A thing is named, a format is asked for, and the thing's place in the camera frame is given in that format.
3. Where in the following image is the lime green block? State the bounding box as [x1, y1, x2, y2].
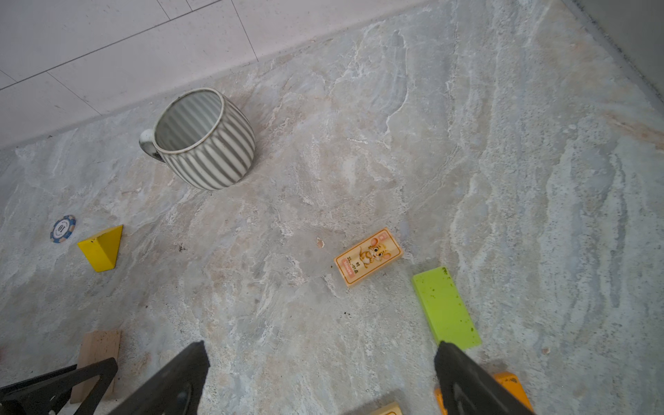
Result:
[413, 267, 482, 351]

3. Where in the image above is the dragon picture wooden block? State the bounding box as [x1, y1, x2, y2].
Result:
[370, 401, 403, 415]

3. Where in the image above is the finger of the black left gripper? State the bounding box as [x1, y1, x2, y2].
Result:
[1, 357, 119, 414]

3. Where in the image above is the tiger picture wooden block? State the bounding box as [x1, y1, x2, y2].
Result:
[335, 228, 403, 287]

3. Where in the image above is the blue white poker chip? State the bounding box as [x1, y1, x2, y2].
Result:
[50, 214, 76, 243]

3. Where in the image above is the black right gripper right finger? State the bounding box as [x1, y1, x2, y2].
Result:
[434, 342, 534, 414]

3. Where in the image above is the yellow triangular block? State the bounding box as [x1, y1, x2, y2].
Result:
[78, 225, 124, 273]

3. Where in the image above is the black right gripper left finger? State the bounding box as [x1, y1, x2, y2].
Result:
[111, 341, 210, 415]

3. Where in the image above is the plain wooden block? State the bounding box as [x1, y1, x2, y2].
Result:
[69, 330, 122, 405]

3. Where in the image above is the orange yellow block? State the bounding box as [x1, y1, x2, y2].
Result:
[434, 372, 534, 415]

